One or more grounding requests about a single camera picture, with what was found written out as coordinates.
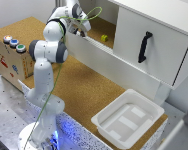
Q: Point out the yellow block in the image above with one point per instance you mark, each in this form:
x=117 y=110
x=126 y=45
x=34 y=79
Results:
x=104 y=38

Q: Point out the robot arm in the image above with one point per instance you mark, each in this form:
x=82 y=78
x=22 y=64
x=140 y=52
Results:
x=44 y=76

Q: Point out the wooden drawer box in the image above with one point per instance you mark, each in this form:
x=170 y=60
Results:
x=17 y=46

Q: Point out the white sliding door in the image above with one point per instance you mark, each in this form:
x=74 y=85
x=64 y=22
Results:
x=150 y=46

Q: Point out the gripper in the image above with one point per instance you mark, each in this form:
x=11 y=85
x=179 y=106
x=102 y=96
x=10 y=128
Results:
x=77 y=27

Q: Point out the white cabinet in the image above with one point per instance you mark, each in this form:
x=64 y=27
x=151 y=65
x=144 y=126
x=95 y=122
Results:
x=134 y=43

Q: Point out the red button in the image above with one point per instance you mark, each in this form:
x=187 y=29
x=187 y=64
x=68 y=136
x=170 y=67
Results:
x=7 y=39

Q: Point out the green button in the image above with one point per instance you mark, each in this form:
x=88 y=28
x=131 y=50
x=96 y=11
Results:
x=20 y=47

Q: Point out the white plastic box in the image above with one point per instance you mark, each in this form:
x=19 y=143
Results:
x=127 y=118

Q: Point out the blue button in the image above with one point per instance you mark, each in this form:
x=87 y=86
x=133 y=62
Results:
x=14 y=42

